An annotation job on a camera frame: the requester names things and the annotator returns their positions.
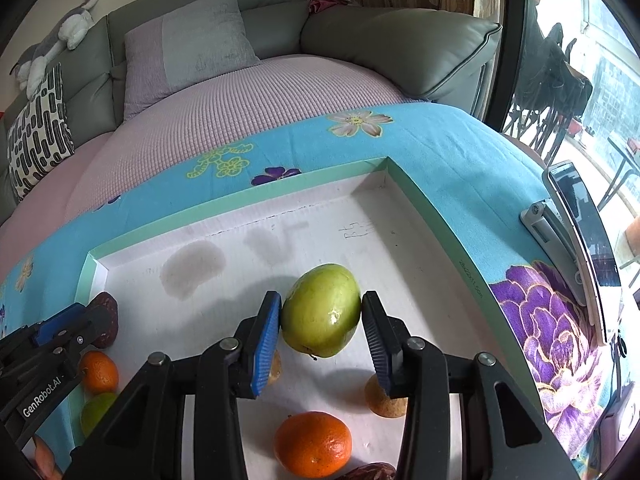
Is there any wrinkled purple passion fruit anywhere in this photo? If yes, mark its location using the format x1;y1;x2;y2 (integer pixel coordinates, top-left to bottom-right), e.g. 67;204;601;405
340;462;398;480
90;291;120;350

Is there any grey and white plush dog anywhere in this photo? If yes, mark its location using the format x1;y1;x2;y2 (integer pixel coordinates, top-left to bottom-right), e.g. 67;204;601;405
11;0;100;98

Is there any phone with dark screen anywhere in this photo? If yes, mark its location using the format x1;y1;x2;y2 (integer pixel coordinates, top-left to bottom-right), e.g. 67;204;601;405
547;160;623;346

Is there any small mandarin orange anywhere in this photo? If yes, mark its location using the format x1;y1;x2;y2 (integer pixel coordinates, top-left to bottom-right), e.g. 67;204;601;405
80;350;120;395

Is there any black outdoor chair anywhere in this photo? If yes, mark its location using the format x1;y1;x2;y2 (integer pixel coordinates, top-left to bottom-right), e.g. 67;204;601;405
515;22;593;156

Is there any pink sofa cover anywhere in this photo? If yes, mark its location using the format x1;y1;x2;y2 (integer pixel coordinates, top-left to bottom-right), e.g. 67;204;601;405
0;54;431;261

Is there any grey sofa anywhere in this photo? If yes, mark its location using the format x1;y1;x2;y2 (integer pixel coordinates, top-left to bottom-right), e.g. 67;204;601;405
0;0;503;226

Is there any dark device with white ring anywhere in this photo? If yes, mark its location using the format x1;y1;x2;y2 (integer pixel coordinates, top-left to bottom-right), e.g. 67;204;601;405
597;397;638;463

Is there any pink and grey pillow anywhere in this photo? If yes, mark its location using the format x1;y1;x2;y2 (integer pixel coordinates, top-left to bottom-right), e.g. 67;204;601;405
122;0;262;121

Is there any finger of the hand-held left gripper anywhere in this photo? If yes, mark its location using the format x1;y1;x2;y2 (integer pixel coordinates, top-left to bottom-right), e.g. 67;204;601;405
0;302;90;361
49;306;119;367

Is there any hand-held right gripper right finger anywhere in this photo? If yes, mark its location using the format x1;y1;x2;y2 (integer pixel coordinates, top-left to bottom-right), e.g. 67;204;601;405
361;291;578;480

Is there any large mandarin orange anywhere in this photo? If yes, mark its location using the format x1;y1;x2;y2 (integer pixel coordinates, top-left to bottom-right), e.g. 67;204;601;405
273;411;353;479

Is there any white tray with green rim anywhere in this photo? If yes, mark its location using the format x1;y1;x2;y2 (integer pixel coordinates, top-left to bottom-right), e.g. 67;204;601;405
70;156;546;480

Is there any outdoor table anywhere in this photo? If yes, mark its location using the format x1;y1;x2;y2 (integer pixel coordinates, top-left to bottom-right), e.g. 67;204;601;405
597;130;640;211

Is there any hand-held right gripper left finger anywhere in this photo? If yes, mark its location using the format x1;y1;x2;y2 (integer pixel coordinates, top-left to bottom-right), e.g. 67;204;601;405
65;291;282;480

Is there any person's left hand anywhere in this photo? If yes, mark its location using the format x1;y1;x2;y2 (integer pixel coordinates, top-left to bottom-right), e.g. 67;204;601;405
31;435;65;480

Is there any black door frame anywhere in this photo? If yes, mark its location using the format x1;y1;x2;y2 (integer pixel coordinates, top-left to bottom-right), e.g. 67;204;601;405
475;0;531;133

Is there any black and white patterned cushion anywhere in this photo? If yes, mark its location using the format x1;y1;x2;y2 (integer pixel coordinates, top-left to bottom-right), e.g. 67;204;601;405
6;62;76;203

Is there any silver phone stand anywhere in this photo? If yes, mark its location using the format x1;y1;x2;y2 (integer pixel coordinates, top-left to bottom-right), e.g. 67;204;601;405
519;197;586;306

